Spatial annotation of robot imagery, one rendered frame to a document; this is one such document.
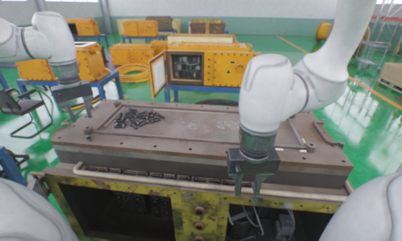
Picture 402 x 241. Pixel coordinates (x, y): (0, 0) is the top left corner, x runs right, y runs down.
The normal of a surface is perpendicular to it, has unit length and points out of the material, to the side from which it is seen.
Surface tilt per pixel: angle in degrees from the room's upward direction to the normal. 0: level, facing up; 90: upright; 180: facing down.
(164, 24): 90
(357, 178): 0
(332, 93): 104
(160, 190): 90
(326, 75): 55
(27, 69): 90
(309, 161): 0
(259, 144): 90
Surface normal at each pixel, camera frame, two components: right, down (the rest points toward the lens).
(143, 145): 0.00, -0.87
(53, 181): -0.12, 0.49
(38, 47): 0.28, 0.51
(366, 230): -0.93, -0.35
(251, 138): -0.54, 0.41
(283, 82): 0.31, 0.26
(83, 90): 0.62, 0.39
